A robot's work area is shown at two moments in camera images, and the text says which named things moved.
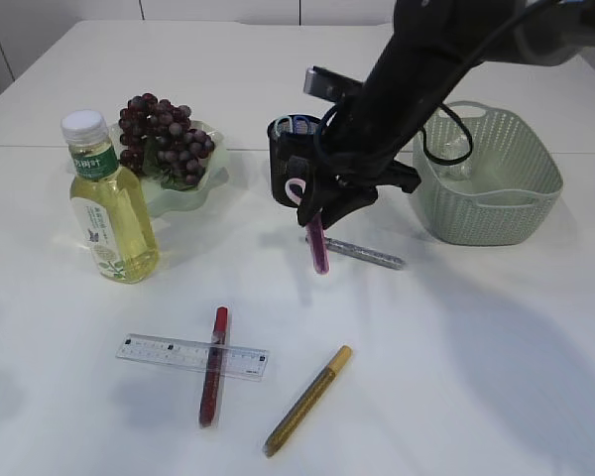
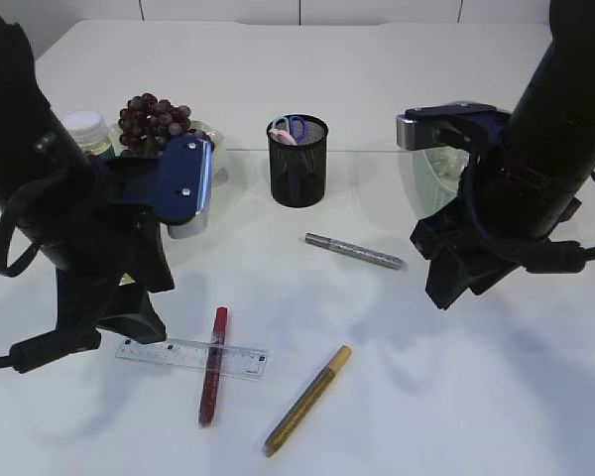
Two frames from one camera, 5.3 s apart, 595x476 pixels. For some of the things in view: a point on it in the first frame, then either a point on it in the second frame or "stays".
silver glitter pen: [363, 254] stays
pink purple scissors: [316, 232] → [282, 136]
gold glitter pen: [306, 401] stays
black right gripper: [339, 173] → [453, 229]
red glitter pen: [210, 402] stays
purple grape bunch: [158, 140] stays
